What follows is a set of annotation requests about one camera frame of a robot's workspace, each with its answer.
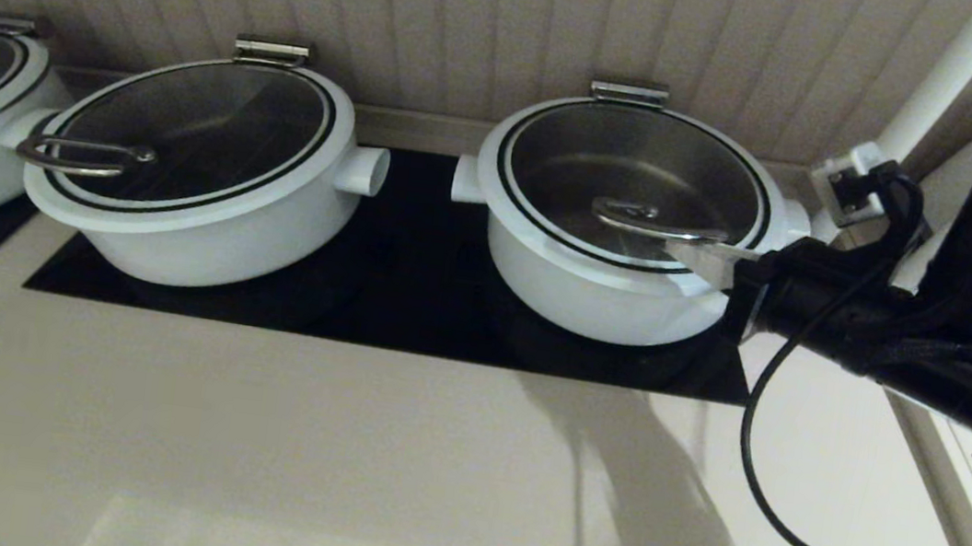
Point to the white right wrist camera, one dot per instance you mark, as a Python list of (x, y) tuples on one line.
[(867, 155)]

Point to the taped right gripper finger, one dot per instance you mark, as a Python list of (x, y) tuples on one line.
[(723, 270), (721, 248)]

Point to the white round pole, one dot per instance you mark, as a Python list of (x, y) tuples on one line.
[(946, 79)]

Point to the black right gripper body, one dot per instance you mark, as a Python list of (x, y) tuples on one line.
[(816, 304)]

